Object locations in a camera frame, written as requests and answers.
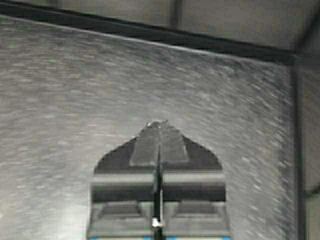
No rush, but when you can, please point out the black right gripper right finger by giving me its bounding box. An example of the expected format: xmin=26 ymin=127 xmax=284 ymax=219
xmin=157 ymin=122 xmax=231 ymax=240

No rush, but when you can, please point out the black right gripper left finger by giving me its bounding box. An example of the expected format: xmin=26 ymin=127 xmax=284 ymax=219
xmin=86 ymin=122 xmax=160 ymax=240

